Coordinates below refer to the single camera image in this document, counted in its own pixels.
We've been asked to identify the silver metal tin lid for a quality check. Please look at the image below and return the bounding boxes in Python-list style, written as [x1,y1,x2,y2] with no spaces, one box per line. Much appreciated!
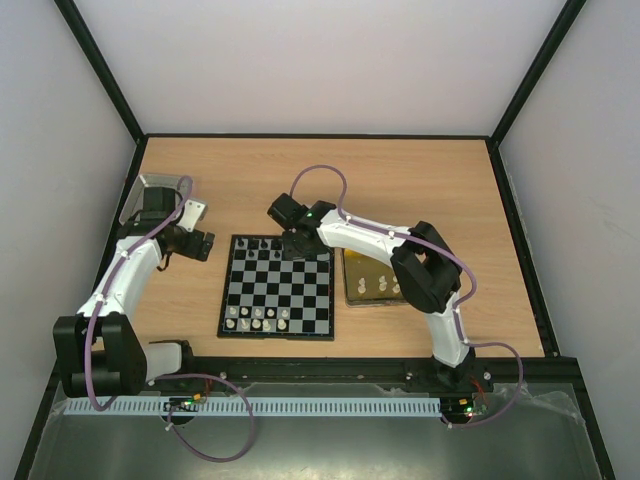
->
[119,173,189,225]

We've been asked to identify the black silver chess board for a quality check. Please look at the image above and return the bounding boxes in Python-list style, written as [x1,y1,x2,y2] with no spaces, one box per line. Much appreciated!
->
[217,234,335,341]

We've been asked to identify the gold metal tin box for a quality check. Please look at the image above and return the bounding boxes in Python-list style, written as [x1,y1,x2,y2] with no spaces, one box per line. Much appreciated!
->
[342,249,407,307]

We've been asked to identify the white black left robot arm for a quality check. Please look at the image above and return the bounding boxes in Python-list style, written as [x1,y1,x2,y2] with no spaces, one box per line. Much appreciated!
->
[53,176,214,411]

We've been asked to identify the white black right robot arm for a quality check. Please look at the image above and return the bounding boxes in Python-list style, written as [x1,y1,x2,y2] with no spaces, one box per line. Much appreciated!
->
[267,193,475,392]

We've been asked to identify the left controller circuit board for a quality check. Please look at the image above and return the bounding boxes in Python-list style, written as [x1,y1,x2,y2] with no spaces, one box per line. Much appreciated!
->
[162,394,208,413]

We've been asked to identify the controller circuit board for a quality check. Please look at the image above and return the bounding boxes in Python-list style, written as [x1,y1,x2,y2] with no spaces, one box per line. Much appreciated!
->
[162,394,208,413]
[440,397,488,424]

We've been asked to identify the right controller circuit board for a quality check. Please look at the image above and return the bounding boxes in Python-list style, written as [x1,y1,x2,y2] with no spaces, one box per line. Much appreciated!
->
[440,397,488,424]

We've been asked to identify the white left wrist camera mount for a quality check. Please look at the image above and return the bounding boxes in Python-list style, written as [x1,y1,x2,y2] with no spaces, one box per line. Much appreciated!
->
[176,199,208,232]

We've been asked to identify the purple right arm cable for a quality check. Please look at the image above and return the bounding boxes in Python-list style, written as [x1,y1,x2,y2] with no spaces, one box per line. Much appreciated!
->
[289,165,525,429]

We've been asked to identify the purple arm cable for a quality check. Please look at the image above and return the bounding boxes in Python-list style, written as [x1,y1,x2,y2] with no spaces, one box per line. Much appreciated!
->
[289,165,525,429]
[85,174,257,460]

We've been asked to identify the white slotted cable duct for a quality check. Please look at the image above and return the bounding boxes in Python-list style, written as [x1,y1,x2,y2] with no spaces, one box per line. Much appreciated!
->
[64,395,442,417]

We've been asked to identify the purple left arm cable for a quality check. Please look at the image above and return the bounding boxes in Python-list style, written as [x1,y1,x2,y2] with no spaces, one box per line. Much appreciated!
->
[85,174,257,460]

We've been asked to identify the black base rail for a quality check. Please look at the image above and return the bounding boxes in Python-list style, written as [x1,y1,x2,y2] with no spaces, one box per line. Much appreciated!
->
[137,355,579,394]

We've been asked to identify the black enclosure frame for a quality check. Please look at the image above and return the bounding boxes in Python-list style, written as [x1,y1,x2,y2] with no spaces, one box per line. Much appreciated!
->
[14,0,617,480]

